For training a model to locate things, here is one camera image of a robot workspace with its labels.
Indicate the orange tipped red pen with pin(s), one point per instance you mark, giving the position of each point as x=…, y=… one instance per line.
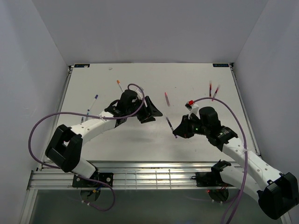
x=210, y=89

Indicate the aluminium table frame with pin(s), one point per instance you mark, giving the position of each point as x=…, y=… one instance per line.
x=148, y=162

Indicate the pink highlighter pen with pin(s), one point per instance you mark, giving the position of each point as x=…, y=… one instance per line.
x=167, y=99

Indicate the red highlighter pen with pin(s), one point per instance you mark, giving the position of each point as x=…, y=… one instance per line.
x=215, y=93

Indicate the left blue table label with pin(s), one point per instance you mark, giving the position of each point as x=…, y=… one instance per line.
x=81, y=65

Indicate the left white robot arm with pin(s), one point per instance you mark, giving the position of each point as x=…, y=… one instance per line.
x=65, y=146

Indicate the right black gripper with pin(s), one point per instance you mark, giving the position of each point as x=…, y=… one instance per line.
x=183, y=129

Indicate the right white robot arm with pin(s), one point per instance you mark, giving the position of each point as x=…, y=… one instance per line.
x=275, y=192

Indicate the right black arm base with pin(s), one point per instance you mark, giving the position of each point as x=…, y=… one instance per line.
x=209, y=179

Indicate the purple capped white marker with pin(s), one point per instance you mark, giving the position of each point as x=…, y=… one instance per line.
x=91, y=104

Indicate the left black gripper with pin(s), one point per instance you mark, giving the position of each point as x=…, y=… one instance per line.
x=149, y=112

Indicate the purple highlighter pen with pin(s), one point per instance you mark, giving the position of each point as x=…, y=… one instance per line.
x=170, y=125

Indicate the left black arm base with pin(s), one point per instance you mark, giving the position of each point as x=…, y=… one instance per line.
x=99, y=179

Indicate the right blue table label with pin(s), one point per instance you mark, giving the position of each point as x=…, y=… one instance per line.
x=220, y=65

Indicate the blue table label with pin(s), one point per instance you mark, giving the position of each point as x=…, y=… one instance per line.
x=81, y=65
x=220, y=65

